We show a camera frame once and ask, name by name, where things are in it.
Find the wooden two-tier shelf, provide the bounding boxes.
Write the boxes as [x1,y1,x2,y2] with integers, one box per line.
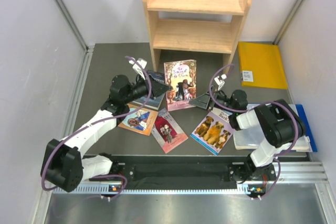
[142,0,252,70]

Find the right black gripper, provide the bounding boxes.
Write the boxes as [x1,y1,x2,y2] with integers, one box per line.
[190,86,236,113]

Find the dog book Why Dogs Bark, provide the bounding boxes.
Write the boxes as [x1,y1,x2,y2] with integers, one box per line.
[191,108,236,155]

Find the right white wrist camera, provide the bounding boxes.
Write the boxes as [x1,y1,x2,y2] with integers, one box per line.
[214,74,227,91]

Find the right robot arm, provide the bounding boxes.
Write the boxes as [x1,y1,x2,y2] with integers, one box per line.
[189,87,306,184]

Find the orange Othello picture book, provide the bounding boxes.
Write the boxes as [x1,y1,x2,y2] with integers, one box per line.
[118,104,158,136]

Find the pink Taming of Shrew book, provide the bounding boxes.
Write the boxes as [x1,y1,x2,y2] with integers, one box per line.
[164,59,197,111]

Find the dark Nineteen Eighty-Four book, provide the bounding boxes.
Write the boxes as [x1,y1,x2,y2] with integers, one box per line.
[132,70,165,110]

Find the purple cable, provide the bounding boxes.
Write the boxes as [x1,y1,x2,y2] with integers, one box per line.
[41,55,165,203]
[209,63,302,201]

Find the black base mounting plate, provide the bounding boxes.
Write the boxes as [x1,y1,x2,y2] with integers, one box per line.
[102,153,276,190]

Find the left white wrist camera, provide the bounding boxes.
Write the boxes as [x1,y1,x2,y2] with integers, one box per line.
[127,57,147,79]

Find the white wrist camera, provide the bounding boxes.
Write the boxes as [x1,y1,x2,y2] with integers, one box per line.
[214,74,227,91]
[127,57,147,79]

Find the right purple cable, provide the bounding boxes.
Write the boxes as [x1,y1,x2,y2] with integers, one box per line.
[209,63,302,201]

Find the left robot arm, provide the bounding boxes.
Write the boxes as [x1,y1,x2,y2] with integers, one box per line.
[40,74,171,193]

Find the yellow file folder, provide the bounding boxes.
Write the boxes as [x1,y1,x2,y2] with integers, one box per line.
[238,41,288,90]

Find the red castle picture book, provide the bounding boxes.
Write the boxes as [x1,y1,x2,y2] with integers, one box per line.
[151,109,188,154]

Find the blue file folder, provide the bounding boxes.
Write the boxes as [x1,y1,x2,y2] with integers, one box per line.
[294,104,318,152]

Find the aluminium front rail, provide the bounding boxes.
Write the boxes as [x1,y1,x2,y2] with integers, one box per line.
[41,162,330,196]

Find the clear plastic file folder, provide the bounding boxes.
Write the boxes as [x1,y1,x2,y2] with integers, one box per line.
[233,104,298,152]

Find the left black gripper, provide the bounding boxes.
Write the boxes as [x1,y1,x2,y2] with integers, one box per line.
[123,72,172,104]

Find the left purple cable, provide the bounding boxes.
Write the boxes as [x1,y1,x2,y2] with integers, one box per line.
[41,55,165,203]

